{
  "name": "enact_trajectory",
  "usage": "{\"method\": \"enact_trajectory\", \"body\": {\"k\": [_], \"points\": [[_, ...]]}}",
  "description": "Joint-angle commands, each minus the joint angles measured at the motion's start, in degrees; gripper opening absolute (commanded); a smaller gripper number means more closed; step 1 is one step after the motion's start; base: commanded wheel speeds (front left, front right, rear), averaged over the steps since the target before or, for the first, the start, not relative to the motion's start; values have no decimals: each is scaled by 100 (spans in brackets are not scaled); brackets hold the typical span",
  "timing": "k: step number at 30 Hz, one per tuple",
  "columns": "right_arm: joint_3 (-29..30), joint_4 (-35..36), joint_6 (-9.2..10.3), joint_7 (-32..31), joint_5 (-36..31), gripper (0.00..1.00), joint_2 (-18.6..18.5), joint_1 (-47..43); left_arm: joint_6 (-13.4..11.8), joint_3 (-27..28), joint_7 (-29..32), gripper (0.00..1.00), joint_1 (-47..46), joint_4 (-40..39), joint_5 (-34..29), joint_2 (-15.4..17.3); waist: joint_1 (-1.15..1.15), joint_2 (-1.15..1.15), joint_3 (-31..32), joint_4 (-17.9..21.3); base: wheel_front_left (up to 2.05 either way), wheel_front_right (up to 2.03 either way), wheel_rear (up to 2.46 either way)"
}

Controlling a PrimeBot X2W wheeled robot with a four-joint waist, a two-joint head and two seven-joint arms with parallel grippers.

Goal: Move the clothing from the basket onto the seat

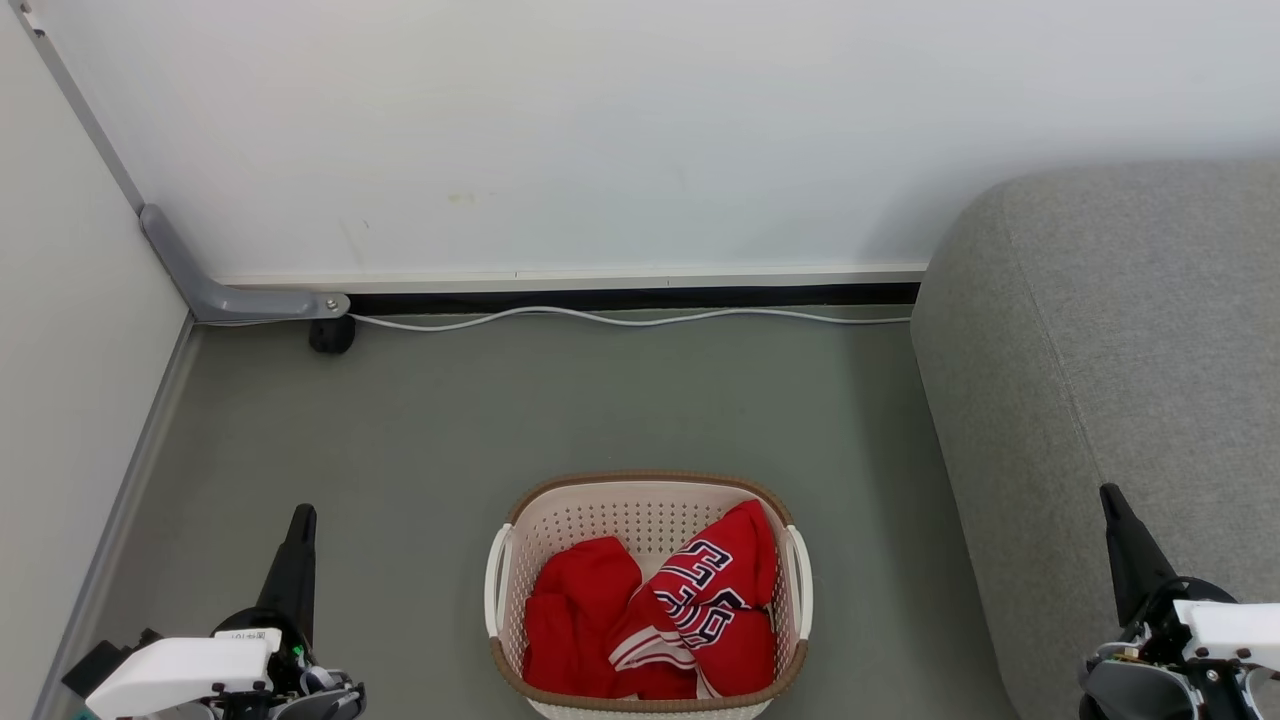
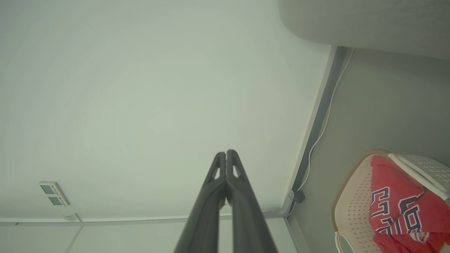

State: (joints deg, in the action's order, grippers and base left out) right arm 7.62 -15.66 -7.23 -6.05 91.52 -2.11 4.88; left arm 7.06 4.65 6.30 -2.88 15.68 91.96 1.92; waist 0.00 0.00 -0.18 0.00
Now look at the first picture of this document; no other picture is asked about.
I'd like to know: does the grey fabric sofa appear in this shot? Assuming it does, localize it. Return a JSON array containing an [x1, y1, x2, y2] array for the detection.
[[910, 160, 1280, 720]]

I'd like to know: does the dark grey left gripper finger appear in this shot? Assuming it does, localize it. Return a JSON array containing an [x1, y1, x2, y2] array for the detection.
[[255, 503, 319, 643]]

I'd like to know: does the plain red garment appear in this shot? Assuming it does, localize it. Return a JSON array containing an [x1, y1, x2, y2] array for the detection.
[[522, 537, 646, 698]]

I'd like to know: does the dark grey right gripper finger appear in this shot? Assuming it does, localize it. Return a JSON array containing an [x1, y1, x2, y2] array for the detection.
[[1099, 484, 1181, 627]]

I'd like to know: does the grey metal partition foot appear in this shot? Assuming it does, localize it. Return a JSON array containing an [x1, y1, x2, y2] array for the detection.
[[140, 203, 351, 326]]

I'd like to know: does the black baseboard strip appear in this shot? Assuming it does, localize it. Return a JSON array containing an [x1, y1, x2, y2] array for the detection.
[[348, 283, 921, 317]]

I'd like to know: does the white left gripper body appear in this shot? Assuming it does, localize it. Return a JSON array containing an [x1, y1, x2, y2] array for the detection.
[[85, 627, 287, 720]]

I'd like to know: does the black caster wheel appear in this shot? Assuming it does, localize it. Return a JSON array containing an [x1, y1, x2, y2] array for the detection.
[[308, 316, 357, 355]]

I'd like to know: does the cream perforated laundry basket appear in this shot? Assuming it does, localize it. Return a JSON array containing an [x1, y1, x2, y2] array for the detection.
[[484, 470, 814, 720]]

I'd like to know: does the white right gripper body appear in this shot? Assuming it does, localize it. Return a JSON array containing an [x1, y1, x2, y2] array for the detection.
[[1128, 577, 1280, 671]]

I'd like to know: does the grey partition corner post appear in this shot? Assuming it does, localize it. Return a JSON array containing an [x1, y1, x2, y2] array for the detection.
[[10, 0, 147, 213]]

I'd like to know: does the white floor cable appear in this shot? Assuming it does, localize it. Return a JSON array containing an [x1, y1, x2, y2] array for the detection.
[[350, 305, 913, 333]]

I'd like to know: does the red jersey with lettering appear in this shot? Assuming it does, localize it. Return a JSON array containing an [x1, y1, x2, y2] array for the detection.
[[605, 498, 779, 701]]

